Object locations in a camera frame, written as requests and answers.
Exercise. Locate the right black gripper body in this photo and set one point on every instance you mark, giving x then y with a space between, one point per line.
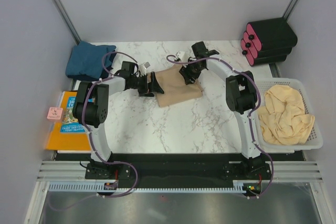
192 70

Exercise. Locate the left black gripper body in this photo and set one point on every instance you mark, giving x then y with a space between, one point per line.
141 84

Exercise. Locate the tan beige t-shirt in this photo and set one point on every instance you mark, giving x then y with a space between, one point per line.
174 87

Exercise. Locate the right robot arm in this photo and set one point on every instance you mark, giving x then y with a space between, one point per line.
241 94

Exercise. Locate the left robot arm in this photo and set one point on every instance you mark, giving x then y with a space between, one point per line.
92 103

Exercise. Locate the folded dark navy t-shirt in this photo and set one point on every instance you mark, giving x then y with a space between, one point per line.
110 58

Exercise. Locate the folded light blue t-shirt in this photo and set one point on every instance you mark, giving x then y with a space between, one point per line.
85 60

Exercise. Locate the orange treehouse book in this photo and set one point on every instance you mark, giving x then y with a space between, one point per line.
68 135

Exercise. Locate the small pink cube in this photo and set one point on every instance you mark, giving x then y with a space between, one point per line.
55 113

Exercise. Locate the bottom black pink case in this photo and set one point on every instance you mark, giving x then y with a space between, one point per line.
265 60

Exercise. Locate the black pink case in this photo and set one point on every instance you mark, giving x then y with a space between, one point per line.
265 60
271 34
250 49

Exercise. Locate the top black pink case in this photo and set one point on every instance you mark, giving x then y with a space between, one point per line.
271 34

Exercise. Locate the middle black pink case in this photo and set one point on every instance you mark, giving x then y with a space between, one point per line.
250 49

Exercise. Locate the pale yellow t-shirt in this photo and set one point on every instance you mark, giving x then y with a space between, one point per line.
282 119

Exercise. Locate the aluminium front rails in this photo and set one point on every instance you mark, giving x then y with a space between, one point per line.
280 171

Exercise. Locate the white plastic basket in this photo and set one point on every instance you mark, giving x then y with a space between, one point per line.
314 140

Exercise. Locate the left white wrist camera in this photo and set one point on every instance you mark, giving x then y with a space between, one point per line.
143 69

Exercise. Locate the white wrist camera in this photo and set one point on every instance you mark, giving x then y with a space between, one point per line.
181 56
143 69

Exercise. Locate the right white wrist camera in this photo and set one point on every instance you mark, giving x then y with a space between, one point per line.
181 56

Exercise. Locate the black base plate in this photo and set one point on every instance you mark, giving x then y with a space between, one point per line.
130 159

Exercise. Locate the left aluminium frame post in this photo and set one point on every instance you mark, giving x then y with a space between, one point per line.
67 20

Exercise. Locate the white slotted cable duct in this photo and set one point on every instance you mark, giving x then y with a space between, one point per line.
105 187

